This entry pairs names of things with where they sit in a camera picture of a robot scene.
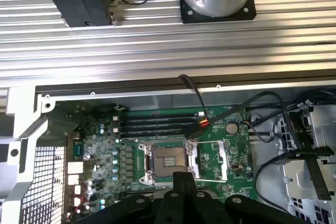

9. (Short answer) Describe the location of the green motherboard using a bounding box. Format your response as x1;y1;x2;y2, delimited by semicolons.
61;105;257;224

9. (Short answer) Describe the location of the silver drive cage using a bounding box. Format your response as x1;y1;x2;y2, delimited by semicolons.
275;100;336;224

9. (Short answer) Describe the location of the black cable strap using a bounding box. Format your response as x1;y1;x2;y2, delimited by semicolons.
286;145;336;201

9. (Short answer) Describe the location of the CPU socket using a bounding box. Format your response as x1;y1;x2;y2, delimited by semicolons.
139;142;197;186

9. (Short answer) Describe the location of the coin cell battery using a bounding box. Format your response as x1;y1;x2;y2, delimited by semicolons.
226;122;239;135

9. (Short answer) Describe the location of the thick black board wire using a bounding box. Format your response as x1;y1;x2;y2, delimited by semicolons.
254;155;286;209

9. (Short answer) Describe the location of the thin red black wire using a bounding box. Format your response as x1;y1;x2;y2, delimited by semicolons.
178;73;211;128

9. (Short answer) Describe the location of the black RAM slot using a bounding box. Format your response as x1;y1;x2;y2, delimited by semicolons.
122;123;196;131
123;116;202;124
125;110;203;118
120;130;190;138

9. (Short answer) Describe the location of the open PC case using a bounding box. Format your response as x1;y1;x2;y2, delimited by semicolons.
0;78;336;224

